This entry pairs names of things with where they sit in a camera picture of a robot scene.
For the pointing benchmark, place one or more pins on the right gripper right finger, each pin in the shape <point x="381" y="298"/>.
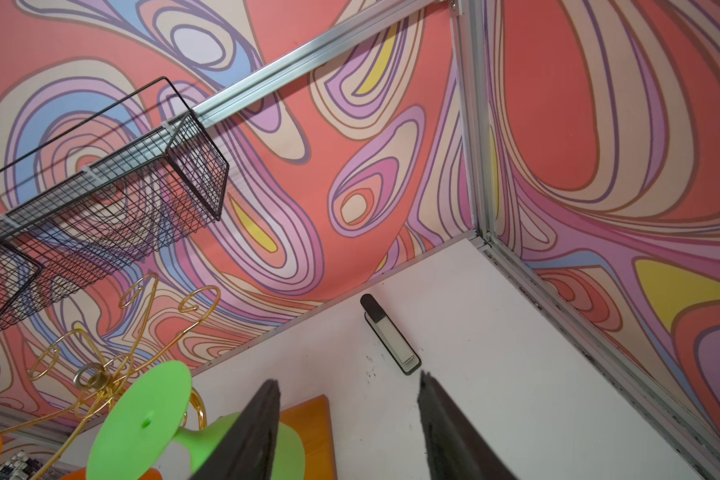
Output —
<point x="454" y="448"/>

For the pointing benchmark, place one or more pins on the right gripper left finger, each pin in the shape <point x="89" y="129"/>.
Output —
<point x="242" y="445"/>

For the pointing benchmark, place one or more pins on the green wine glass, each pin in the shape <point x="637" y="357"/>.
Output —
<point x="148" y="418"/>

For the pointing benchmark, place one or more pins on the back black wire basket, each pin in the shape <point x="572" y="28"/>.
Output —
<point x="146" y="188"/>

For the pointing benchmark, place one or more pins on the black silver stapler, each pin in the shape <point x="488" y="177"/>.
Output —
<point x="391" y="337"/>

